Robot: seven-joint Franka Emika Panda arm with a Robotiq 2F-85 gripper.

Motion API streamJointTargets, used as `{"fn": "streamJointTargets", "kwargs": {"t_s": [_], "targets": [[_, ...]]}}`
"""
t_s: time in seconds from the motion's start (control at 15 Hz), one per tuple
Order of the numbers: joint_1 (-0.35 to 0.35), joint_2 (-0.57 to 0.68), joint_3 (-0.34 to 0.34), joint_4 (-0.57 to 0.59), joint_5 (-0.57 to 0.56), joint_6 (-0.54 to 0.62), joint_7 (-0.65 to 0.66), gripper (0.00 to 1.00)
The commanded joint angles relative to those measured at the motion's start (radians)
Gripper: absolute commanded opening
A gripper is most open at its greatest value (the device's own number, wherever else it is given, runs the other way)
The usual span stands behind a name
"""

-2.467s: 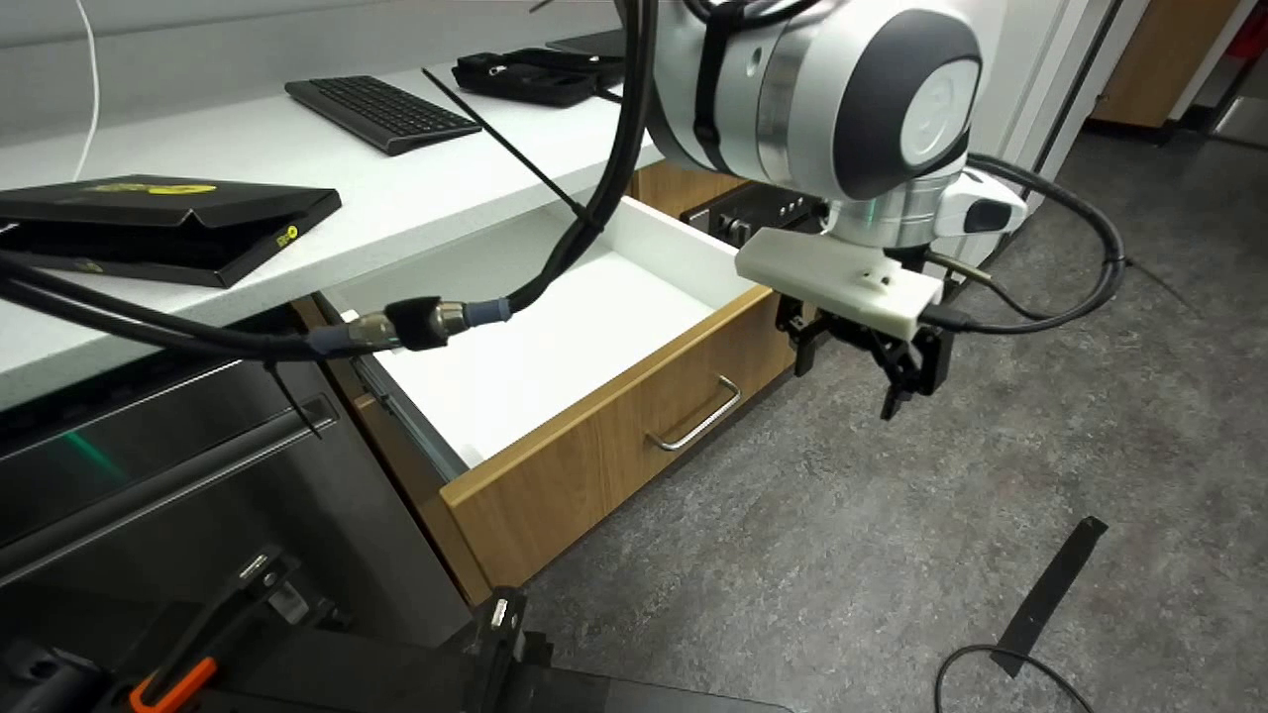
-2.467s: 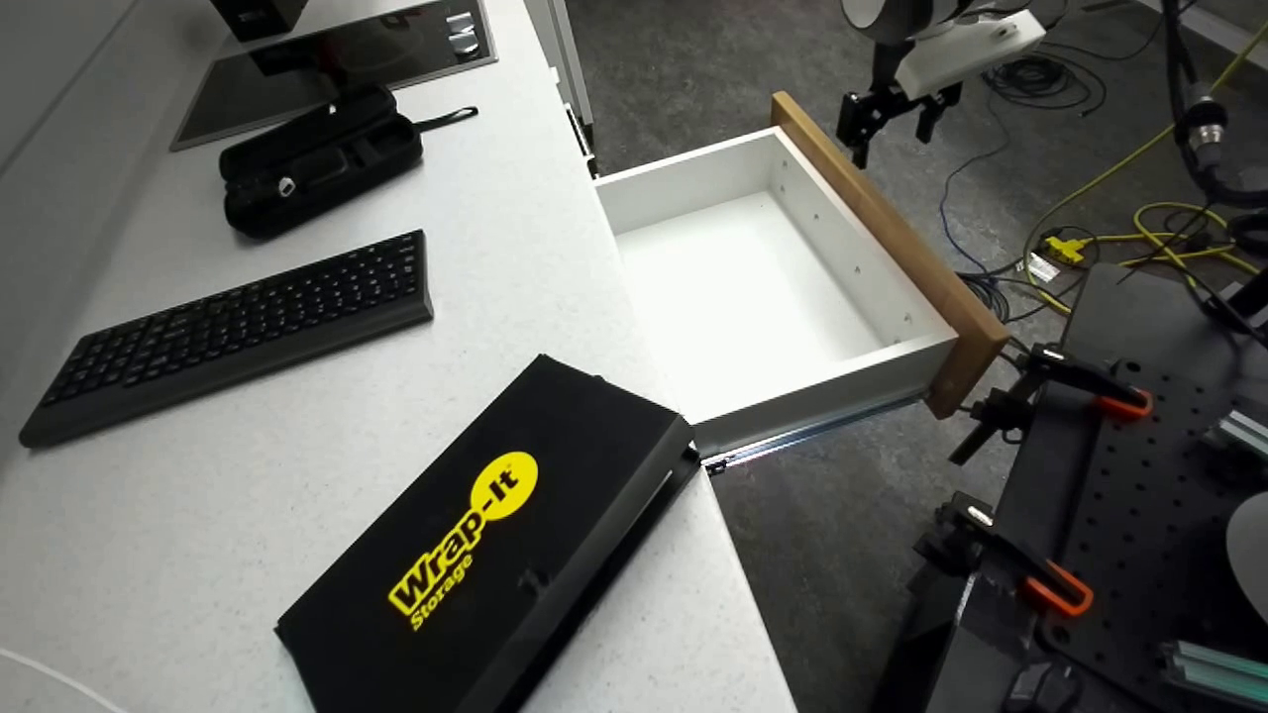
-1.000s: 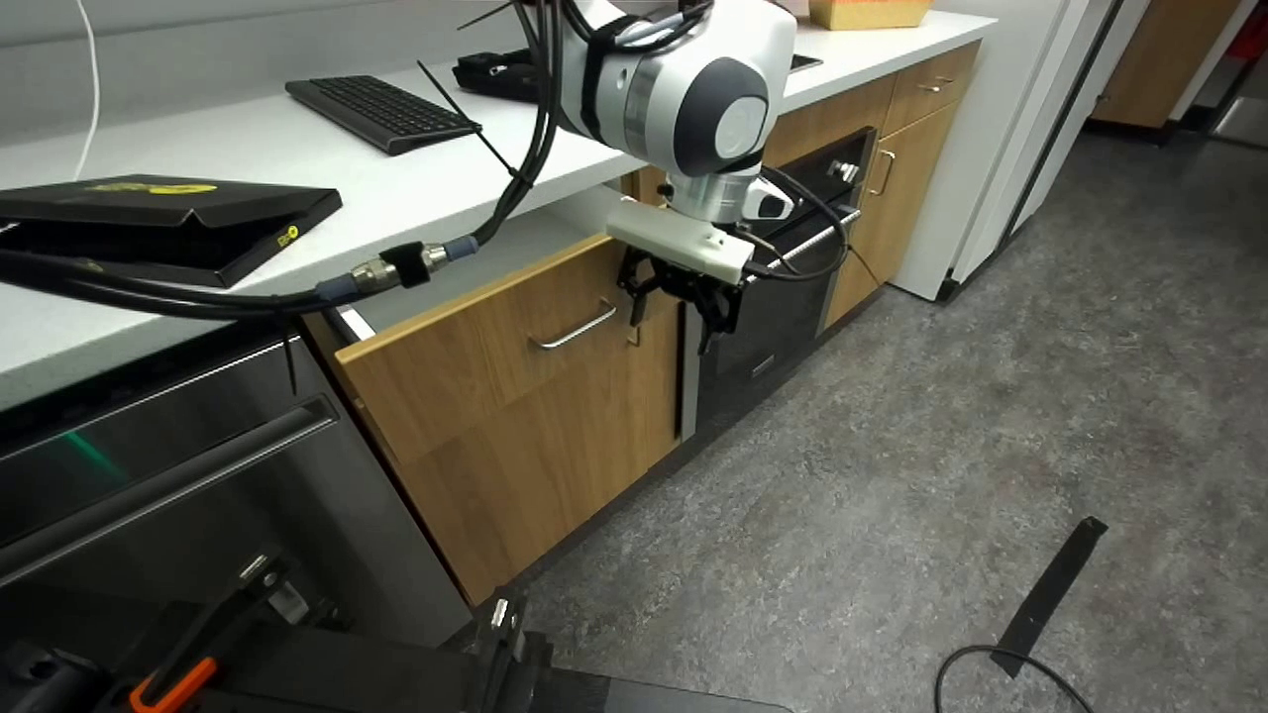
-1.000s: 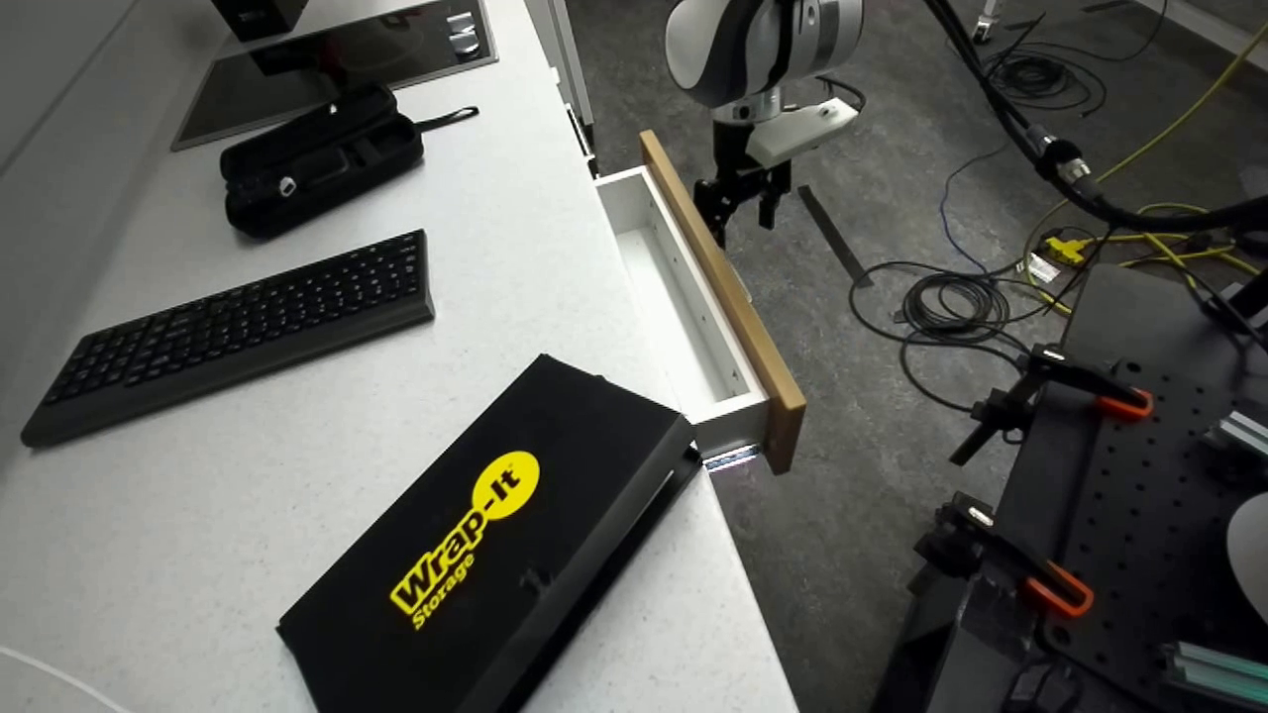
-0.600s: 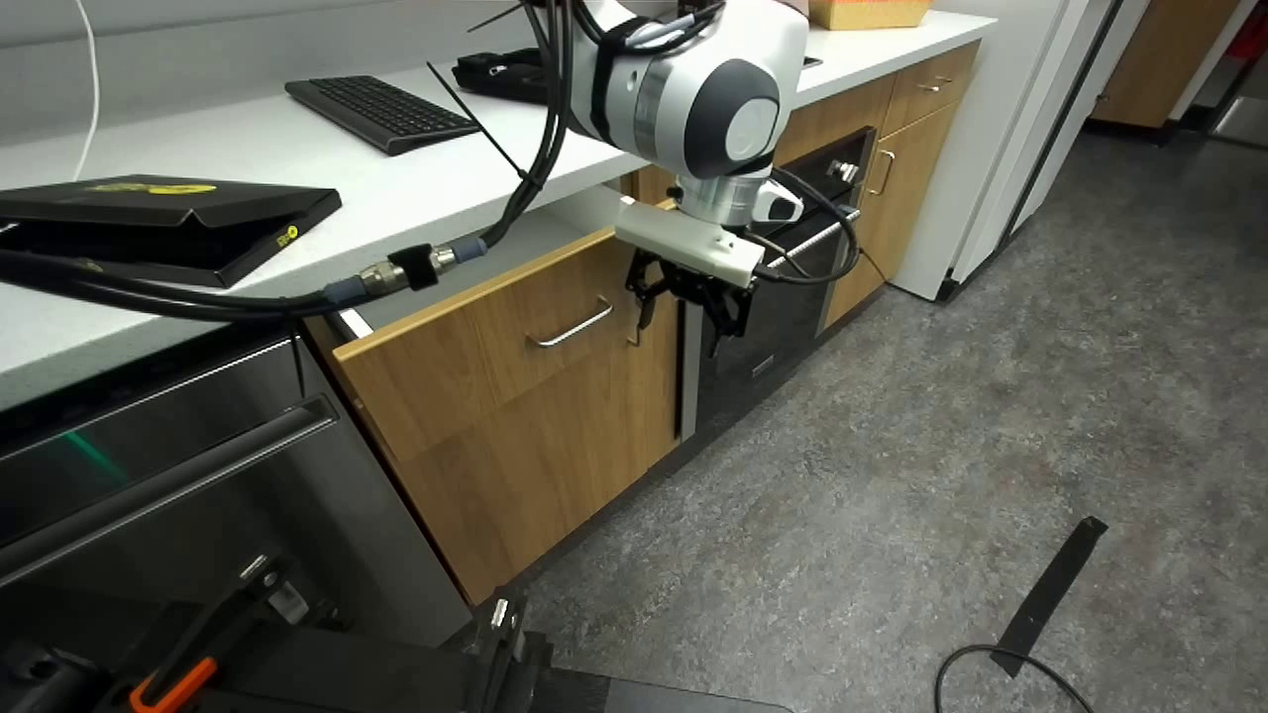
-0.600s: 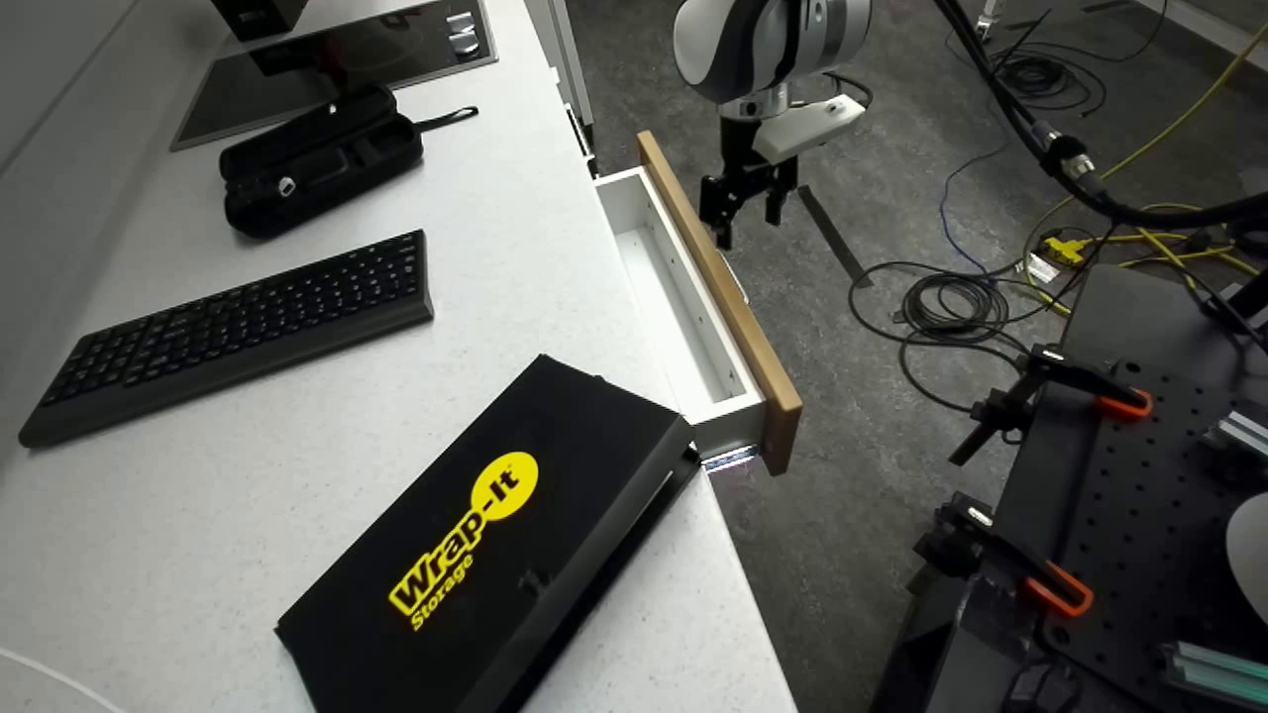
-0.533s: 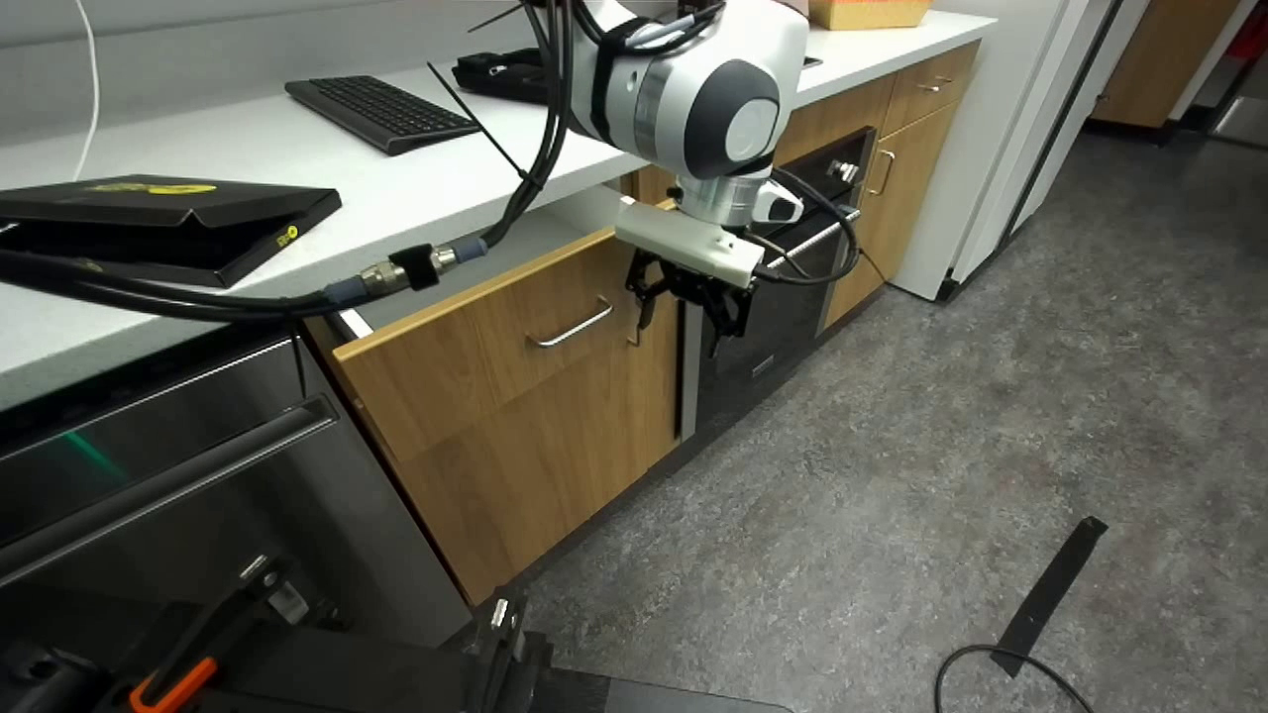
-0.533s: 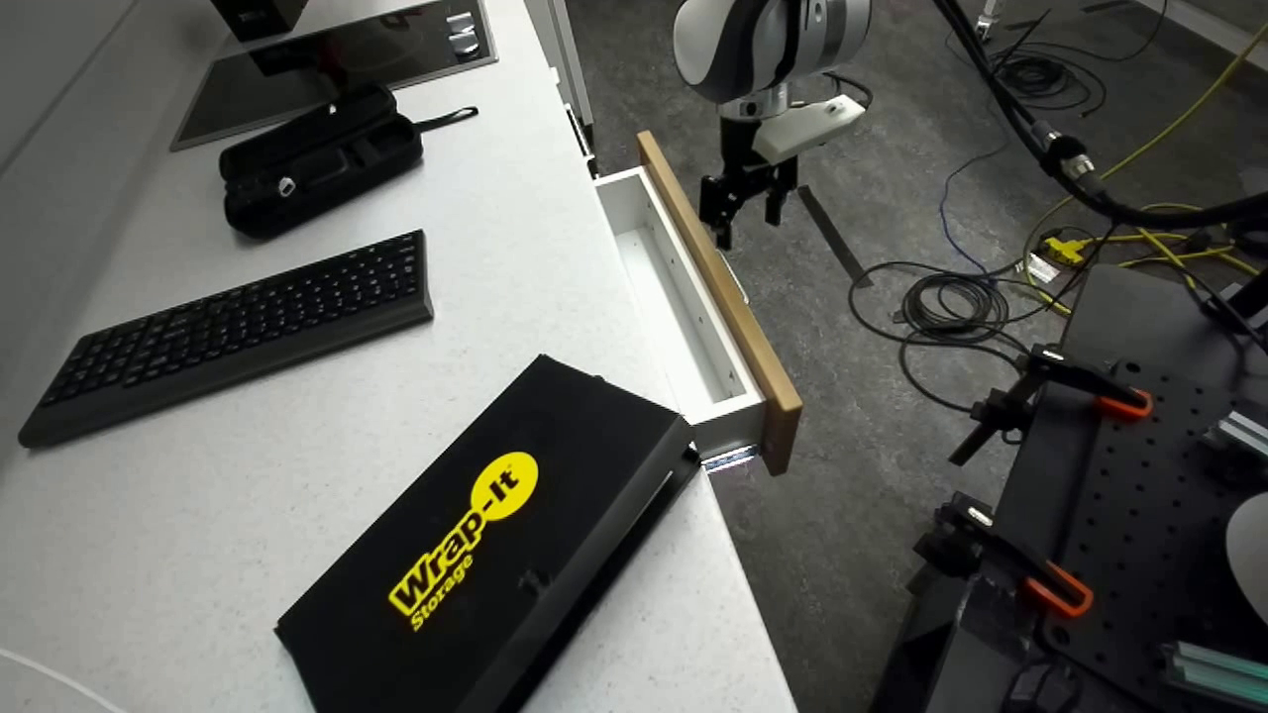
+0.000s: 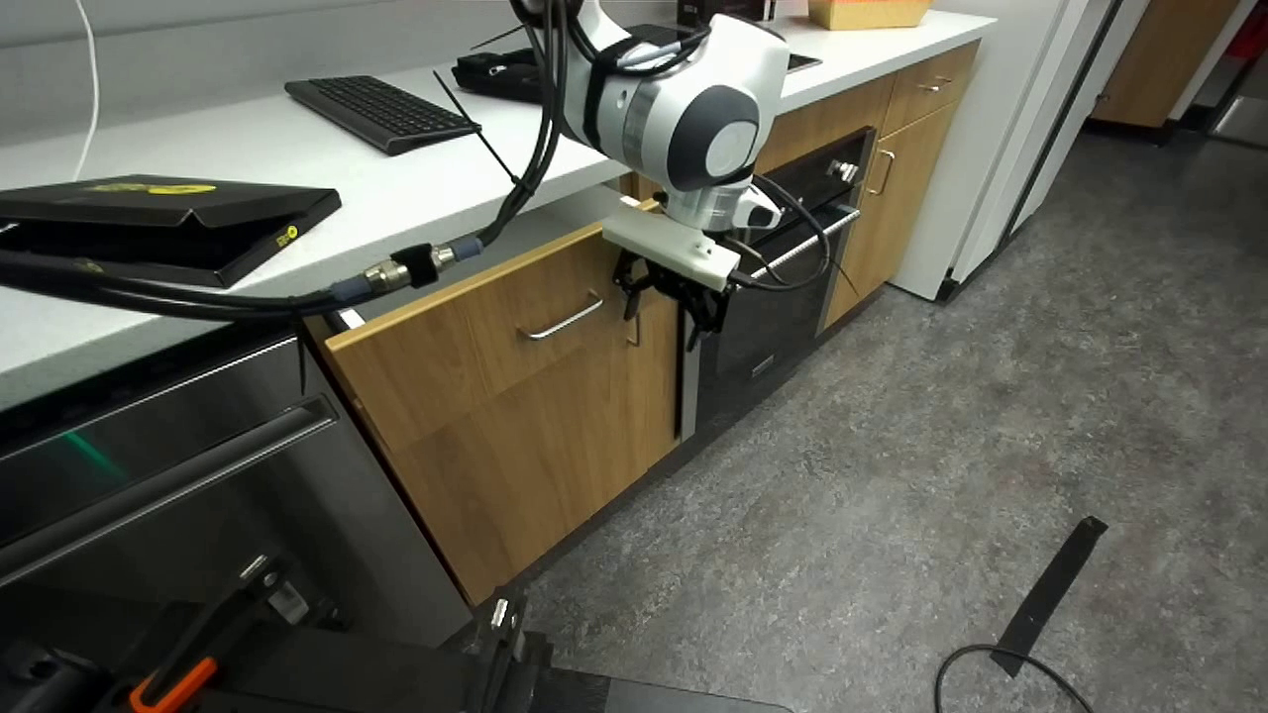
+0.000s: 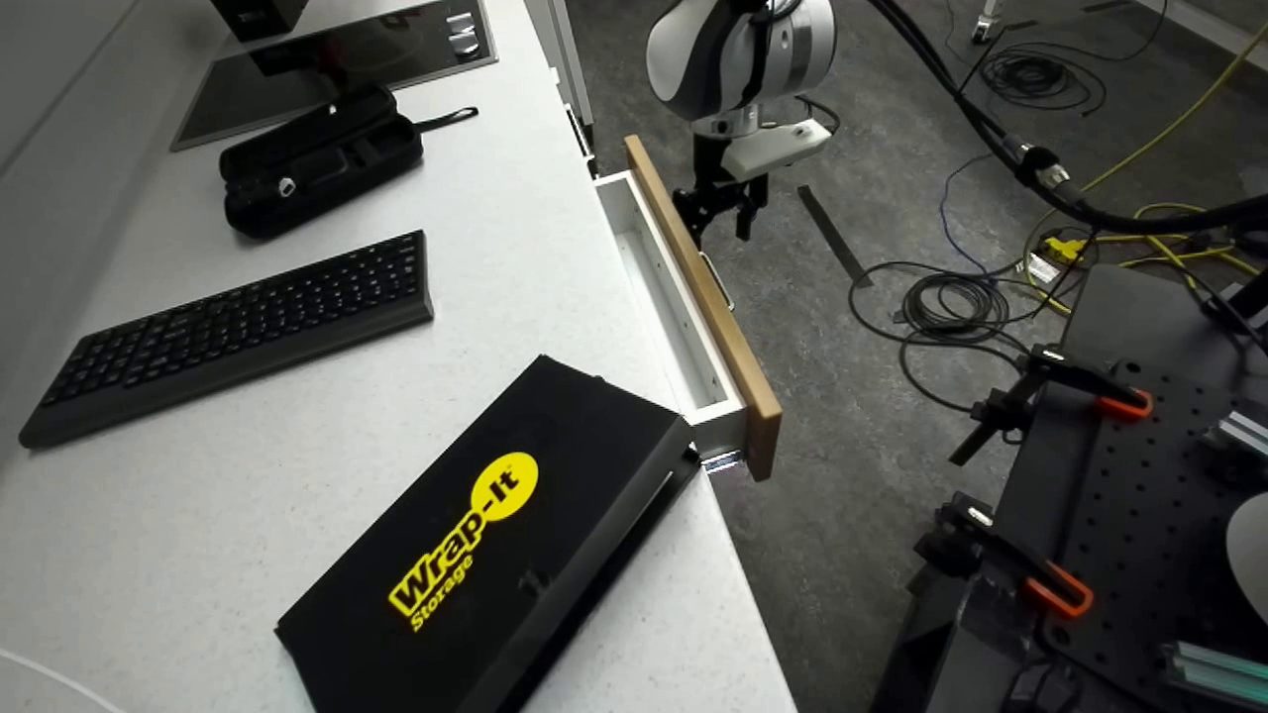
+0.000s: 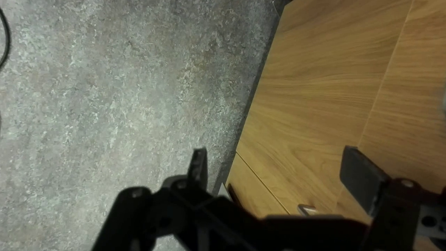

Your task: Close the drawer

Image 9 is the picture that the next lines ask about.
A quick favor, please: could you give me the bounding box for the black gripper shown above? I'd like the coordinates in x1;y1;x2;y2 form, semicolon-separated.
616;256;728;356

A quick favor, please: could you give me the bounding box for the white drawer with wood front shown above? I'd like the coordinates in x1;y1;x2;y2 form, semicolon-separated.
317;212;687;446

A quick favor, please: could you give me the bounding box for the black built-in oven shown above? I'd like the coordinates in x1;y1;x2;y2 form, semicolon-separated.
678;121;879;442

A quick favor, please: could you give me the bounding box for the wooden lower cabinet door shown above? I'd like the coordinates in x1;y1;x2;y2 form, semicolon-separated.
381;333;687;611

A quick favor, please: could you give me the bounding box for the wooden cabinet with drawers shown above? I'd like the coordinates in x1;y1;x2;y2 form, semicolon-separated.
756;39;984;333

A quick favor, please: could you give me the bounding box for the black computer keyboard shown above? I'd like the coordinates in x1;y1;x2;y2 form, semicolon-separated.
282;72;480;158

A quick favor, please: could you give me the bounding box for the white refrigerator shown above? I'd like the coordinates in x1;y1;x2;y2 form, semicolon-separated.
887;0;1131;305

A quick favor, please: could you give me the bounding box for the flat black bar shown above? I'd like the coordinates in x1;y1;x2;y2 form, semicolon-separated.
986;512;1115;680

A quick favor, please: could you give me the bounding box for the black box with yellow label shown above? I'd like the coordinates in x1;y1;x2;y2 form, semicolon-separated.
0;170;344;294

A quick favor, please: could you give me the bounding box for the brown wooden door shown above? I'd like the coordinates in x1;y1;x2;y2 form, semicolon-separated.
1090;0;1260;132

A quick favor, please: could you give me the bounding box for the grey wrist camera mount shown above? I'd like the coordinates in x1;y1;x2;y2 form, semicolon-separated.
599;204;747;297

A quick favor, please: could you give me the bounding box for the silver metal drawer handle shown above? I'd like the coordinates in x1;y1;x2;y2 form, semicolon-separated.
517;289;610;347

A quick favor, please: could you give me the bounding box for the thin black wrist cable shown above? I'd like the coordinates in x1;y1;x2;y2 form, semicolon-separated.
725;170;839;297

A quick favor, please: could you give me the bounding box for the thick black cable bundle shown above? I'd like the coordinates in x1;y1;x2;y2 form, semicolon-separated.
0;0;570;323

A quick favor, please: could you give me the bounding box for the thin black floor cable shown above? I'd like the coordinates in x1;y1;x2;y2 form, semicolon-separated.
933;643;1101;713

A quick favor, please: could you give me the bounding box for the dark dishwasher with bar handle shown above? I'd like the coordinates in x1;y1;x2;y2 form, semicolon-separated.
0;321;470;648

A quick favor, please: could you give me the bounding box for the orange handled clamp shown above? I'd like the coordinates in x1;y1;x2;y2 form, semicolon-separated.
124;579;272;713

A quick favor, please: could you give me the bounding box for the thin white cable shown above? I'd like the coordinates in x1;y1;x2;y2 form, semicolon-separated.
66;0;109;187

